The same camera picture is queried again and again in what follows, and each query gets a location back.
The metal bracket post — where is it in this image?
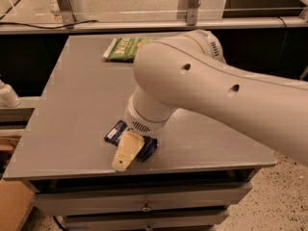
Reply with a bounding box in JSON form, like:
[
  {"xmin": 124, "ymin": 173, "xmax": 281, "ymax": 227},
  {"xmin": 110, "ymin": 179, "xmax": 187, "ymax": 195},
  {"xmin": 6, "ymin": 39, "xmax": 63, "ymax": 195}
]
[
  {"xmin": 57, "ymin": 0, "xmax": 75, "ymax": 28},
  {"xmin": 184, "ymin": 0, "xmax": 200, "ymax": 26}
]

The green chip bag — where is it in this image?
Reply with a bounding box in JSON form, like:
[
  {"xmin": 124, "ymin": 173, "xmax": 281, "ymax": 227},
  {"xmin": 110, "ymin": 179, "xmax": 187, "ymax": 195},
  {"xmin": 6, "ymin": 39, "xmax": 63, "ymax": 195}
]
[{"xmin": 103, "ymin": 38, "xmax": 151, "ymax": 63}]

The lower grey drawer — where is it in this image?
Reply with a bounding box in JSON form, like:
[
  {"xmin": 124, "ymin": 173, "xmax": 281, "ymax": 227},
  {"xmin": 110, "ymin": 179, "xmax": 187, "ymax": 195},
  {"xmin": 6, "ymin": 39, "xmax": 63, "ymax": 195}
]
[{"xmin": 64, "ymin": 209, "xmax": 229, "ymax": 231}]

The dark blue rxbar wrapper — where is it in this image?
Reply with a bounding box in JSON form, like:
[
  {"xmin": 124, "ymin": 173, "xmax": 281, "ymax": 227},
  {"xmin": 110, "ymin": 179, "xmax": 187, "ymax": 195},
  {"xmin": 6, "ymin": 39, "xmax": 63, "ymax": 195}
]
[{"xmin": 104, "ymin": 120, "xmax": 158, "ymax": 162}]

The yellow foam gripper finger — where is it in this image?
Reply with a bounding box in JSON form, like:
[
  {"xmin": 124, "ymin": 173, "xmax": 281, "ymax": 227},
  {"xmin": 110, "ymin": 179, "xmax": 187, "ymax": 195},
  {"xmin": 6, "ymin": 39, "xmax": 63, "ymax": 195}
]
[{"xmin": 113, "ymin": 130, "xmax": 144, "ymax": 171}]

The grey drawer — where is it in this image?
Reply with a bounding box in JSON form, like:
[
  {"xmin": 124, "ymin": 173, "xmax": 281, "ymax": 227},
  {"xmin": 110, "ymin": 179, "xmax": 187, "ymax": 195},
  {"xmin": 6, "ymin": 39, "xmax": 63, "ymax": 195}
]
[
  {"xmin": 33, "ymin": 182, "xmax": 252, "ymax": 216},
  {"xmin": 64, "ymin": 209, "xmax": 229, "ymax": 231}
]

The black cable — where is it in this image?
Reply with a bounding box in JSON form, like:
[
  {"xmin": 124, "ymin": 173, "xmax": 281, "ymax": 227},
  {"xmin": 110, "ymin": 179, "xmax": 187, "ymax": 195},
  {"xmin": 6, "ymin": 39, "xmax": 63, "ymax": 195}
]
[{"xmin": 0, "ymin": 19, "xmax": 99, "ymax": 30}]

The centre metal bracket post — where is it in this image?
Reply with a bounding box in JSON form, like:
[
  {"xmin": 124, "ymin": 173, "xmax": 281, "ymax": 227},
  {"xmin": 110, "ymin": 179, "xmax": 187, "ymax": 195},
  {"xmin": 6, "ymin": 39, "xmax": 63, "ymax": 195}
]
[{"xmin": 184, "ymin": 0, "xmax": 200, "ymax": 26}]

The white pipe at left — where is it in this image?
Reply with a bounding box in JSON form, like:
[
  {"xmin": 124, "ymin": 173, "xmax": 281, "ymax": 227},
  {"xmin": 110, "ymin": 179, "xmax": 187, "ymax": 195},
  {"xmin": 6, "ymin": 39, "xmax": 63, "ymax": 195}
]
[{"xmin": 0, "ymin": 80, "xmax": 21, "ymax": 108}]

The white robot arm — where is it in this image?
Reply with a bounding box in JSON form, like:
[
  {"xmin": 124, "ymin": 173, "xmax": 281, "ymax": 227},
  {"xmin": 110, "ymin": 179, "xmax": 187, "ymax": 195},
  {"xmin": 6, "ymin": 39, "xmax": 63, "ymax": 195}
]
[{"xmin": 113, "ymin": 30, "xmax": 308, "ymax": 171}]

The brown cardboard box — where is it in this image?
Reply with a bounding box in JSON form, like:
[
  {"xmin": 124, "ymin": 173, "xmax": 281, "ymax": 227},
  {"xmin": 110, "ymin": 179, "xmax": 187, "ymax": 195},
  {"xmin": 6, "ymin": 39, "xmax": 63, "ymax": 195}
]
[{"xmin": 0, "ymin": 179, "xmax": 33, "ymax": 231}]

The upper grey drawer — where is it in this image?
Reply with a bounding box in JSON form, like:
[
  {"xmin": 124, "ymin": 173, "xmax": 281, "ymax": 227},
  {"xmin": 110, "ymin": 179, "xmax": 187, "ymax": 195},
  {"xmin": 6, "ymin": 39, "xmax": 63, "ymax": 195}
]
[{"xmin": 33, "ymin": 182, "xmax": 252, "ymax": 216}]

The grey metal rail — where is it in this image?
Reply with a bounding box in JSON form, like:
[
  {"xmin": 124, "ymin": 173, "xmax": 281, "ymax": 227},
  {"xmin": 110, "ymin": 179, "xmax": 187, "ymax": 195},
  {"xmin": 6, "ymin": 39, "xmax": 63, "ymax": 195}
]
[{"xmin": 0, "ymin": 16, "xmax": 308, "ymax": 35}]

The left metal bracket post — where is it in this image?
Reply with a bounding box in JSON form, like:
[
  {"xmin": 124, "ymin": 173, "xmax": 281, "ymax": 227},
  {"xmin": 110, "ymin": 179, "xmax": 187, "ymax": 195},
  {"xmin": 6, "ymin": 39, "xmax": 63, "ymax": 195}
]
[{"xmin": 57, "ymin": 0, "xmax": 75, "ymax": 28}]

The grey drawer cabinet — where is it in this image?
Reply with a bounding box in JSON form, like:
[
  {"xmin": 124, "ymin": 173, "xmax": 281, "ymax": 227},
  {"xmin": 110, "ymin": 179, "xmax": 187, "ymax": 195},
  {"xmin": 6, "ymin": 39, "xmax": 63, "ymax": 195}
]
[{"xmin": 2, "ymin": 31, "xmax": 277, "ymax": 231}]

